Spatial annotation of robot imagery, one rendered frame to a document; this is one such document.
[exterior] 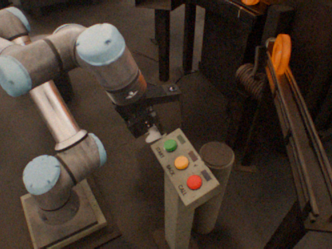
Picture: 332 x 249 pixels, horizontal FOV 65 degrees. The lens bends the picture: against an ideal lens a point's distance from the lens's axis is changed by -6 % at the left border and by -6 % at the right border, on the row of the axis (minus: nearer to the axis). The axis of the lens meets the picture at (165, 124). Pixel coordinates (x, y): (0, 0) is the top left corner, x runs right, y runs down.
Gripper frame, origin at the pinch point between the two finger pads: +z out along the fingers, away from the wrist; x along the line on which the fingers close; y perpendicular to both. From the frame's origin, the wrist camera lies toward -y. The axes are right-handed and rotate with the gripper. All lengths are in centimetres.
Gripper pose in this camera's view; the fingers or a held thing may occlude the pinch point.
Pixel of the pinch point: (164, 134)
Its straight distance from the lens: 80.7
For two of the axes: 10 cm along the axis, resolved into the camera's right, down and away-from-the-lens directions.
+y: -8.5, 5.3, -0.5
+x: 4.3, 6.3, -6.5
